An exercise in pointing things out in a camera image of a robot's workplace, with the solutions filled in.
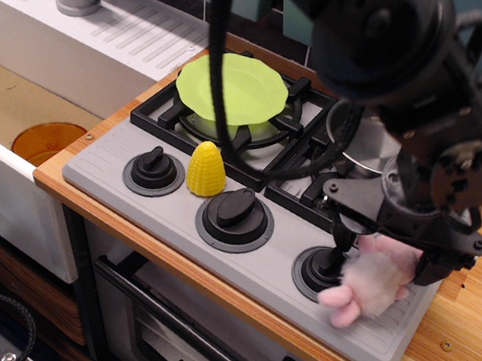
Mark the black left burner grate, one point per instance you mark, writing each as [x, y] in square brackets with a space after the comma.
[262, 146]

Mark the green plastic plate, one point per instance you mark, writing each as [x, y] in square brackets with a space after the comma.
[253, 92]

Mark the white toy sink unit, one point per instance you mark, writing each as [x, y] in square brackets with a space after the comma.
[54, 68]

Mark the yellow plastic corn cob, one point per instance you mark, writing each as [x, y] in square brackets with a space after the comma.
[206, 175]

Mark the orange plastic cup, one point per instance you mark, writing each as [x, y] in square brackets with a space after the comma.
[43, 141]

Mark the stainless steel frying pan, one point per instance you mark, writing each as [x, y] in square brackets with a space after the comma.
[368, 152]

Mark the black burner grate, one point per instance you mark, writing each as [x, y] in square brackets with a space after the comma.
[305, 197]
[262, 146]

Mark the black middle stove knob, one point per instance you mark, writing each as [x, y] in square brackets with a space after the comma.
[235, 222]

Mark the pink stuffed rabbit toy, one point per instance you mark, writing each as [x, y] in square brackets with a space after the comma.
[371, 282]

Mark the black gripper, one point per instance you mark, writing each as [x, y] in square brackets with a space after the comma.
[363, 207]

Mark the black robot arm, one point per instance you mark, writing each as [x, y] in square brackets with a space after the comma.
[413, 63]

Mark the black right stove knob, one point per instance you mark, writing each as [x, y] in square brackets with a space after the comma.
[317, 269]

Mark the grey toy stove top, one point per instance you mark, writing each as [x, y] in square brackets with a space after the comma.
[281, 242]

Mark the toy oven door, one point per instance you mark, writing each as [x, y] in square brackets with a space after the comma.
[150, 315]

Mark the black right burner grate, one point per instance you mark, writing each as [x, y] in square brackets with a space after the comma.
[305, 197]

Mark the black left stove knob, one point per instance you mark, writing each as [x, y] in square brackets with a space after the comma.
[154, 173]

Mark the black stove knob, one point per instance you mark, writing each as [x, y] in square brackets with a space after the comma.
[235, 222]
[154, 173]
[317, 269]

